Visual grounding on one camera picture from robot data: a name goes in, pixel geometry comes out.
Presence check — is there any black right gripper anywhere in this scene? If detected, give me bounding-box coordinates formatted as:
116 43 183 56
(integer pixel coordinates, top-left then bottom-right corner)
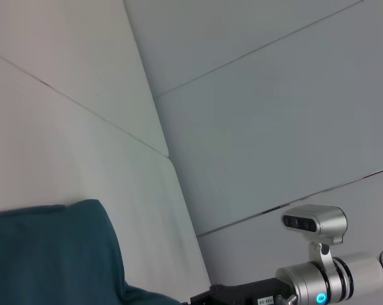
190 278 291 305

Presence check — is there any teal t-shirt with beige print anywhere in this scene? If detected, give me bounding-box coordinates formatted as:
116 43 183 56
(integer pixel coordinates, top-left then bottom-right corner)
0 199 183 305

